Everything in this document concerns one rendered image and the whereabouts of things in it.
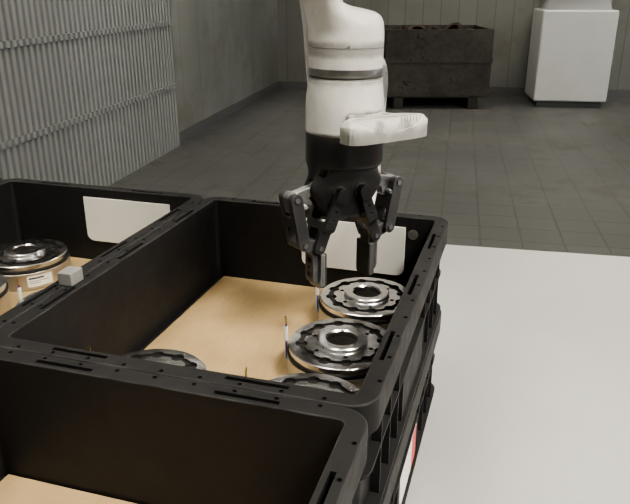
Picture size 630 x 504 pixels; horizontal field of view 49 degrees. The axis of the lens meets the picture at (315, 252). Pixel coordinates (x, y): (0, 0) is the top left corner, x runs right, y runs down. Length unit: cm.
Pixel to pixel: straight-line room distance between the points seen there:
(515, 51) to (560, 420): 769
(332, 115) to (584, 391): 50
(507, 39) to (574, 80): 115
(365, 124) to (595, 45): 707
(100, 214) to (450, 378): 50
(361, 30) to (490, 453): 46
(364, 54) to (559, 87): 701
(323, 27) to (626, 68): 806
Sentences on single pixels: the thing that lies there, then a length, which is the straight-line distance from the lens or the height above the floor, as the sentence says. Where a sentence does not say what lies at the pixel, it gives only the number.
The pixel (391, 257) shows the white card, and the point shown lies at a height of 88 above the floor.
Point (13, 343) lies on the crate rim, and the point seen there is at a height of 93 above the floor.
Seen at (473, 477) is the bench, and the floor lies 70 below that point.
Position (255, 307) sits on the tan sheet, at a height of 83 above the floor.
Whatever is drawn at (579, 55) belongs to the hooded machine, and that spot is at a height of 52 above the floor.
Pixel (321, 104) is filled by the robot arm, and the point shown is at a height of 107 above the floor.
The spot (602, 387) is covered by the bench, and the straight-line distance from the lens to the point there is 96.
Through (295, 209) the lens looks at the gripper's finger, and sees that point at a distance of 65.
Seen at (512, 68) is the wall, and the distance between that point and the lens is 847.
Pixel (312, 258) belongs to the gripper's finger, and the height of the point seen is 92.
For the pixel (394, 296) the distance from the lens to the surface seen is 75.
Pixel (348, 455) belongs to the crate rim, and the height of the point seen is 93.
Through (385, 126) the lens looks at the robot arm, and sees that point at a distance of 61.
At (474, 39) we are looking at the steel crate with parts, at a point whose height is 68.
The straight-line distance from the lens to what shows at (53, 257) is 91.
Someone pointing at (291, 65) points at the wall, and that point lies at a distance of 868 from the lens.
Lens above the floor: 118
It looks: 21 degrees down
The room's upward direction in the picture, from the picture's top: straight up
